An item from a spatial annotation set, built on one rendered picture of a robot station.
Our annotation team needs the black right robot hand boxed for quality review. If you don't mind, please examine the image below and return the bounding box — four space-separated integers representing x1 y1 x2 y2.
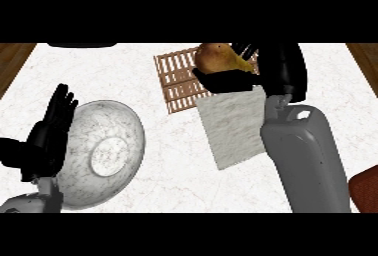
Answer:
191 42 309 104

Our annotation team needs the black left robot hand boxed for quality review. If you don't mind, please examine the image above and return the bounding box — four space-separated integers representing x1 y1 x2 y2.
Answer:
0 83 80 183

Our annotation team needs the yellow-brown pear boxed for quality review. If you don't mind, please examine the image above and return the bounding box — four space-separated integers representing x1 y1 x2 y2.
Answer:
194 42 257 75

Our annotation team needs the pale grey placemat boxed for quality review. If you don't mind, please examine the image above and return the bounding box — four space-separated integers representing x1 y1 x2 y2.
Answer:
195 85 271 171

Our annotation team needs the white marble bowl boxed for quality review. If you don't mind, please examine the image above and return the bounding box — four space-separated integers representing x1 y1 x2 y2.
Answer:
55 99 148 211

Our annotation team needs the black object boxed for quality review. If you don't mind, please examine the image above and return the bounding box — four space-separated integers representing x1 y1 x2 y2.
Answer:
46 42 118 49

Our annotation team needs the reddish-brown object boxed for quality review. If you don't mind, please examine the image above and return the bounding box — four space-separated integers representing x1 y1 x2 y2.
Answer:
347 164 378 214

